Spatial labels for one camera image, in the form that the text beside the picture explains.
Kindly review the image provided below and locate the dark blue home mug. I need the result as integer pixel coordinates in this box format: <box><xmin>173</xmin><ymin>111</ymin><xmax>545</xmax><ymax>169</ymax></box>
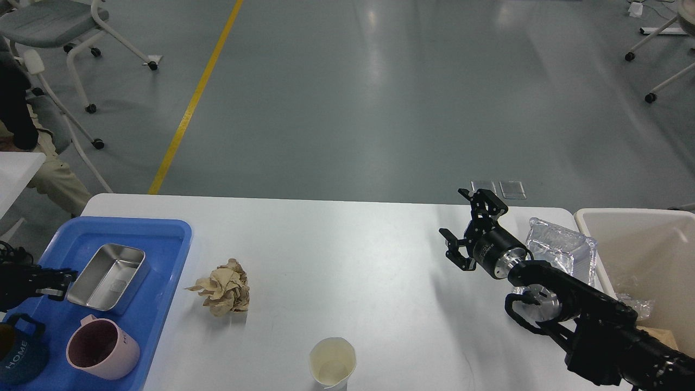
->
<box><xmin>1</xmin><ymin>313</ymin><xmax>49</xmax><ymax>386</ymax></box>

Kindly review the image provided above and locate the pink ribbed mug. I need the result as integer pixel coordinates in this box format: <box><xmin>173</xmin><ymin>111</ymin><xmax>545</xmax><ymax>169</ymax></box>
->
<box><xmin>65</xmin><ymin>314</ymin><xmax>141</xmax><ymax>380</ymax></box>

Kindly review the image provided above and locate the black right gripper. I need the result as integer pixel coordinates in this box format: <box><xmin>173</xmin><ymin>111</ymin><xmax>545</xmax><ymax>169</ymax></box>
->
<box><xmin>439</xmin><ymin>188</ymin><xmax>532</xmax><ymax>280</ymax></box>

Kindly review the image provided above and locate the crumpled aluminium foil tray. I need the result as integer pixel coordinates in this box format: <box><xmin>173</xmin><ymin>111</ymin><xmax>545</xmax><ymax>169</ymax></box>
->
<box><xmin>526</xmin><ymin>217</ymin><xmax>598</xmax><ymax>287</ymax></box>

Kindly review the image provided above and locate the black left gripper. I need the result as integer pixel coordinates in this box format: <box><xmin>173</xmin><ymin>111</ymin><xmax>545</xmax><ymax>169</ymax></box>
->
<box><xmin>1</xmin><ymin>264</ymin><xmax>79</xmax><ymax>312</ymax></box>

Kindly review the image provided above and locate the grey office chair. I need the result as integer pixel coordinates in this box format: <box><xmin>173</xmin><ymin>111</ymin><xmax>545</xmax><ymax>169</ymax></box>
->
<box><xmin>1</xmin><ymin>1</ymin><xmax>161</xmax><ymax>193</ymax></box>

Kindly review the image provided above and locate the seated person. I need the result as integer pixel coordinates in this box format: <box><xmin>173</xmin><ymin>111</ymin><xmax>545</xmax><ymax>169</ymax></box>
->
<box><xmin>1</xmin><ymin>38</ymin><xmax>92</xmax><ymax>216</ymax></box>

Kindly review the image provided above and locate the white floor power adapter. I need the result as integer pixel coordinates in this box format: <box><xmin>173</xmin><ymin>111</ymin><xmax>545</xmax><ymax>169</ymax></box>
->
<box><xmin>628</xmin><ymin>1</ymin><xmax>643</xmax><ymax>19</ymax></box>

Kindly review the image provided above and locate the cream paper cup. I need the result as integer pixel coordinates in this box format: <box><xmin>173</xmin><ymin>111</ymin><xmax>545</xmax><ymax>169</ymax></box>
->
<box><xmin>308</xmin><ymin>337</ymin><xmax>357</xmax><ymax>390</ymax></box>

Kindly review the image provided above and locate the crumpled brown paper ball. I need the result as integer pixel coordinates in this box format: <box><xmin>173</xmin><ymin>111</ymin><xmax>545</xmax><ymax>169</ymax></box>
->
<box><xmin>186</xmin><ymin>258</ymin><xmax>250</xmax><ymax>317</ymax></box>

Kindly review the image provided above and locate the white side table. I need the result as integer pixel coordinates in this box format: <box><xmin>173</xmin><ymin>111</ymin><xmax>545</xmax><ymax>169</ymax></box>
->
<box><xmin>1</xmin><ymin>152</ymin><xmax>46</xmax><ymax>217</ymax></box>

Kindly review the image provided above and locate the blue plastic tray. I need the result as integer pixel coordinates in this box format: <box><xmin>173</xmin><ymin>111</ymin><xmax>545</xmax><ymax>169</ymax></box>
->
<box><xmin>2</xmin><ymin>216</ymin><xmax>193</xmax><ymax>390</ymax></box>

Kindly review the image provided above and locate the right metal floor plate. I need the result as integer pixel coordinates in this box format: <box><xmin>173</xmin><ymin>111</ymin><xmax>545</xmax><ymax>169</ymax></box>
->
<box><xmin>499</xmin><ymin>180</ymin><xmax>528</xmax><ymax>200</ymax></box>

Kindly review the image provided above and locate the left metal floor plate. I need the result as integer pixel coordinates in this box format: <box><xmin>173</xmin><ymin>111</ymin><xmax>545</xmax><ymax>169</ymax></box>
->
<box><xmin>471</xmin><ymin>180</ymin><xmax>497</xmax><ymax>194</ymax></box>

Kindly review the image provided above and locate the beige plastic bin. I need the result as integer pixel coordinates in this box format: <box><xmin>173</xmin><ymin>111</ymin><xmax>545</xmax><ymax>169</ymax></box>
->
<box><xmin>575</xmin><ymin>208</ymin><xmax>694</xmax><ymax>356</ymax></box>

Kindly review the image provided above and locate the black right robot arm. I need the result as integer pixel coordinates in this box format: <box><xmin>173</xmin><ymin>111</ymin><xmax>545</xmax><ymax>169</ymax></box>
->
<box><xmin>439</xmin><ymin>188</ymin><xmax>694</xmax><ymax>390</ymax></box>

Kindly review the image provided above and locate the rectangular metal tin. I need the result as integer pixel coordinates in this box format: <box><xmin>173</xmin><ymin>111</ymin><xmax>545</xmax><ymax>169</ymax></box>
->
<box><xmin>67</xmin><ymin>243</ymin><xmax>150</xmax><ymax>316</ymax></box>

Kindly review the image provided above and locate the white chair base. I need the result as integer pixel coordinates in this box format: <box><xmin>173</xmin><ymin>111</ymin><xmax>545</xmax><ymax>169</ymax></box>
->
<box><xmin>624</xmin><ymin>0</ymin><xmax>695</xmax><ymax>104</ymax></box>

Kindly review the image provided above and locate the metal floor plate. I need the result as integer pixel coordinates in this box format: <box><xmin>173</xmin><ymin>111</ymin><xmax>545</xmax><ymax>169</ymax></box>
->
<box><xmin>471</xmin><ymin>180</ymin><xmax>497</xmax><ymax>194</ymax></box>
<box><xmin>499</xmin><ymin>180</ymin><xmax>528</xmax><ymax>200</ymax></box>

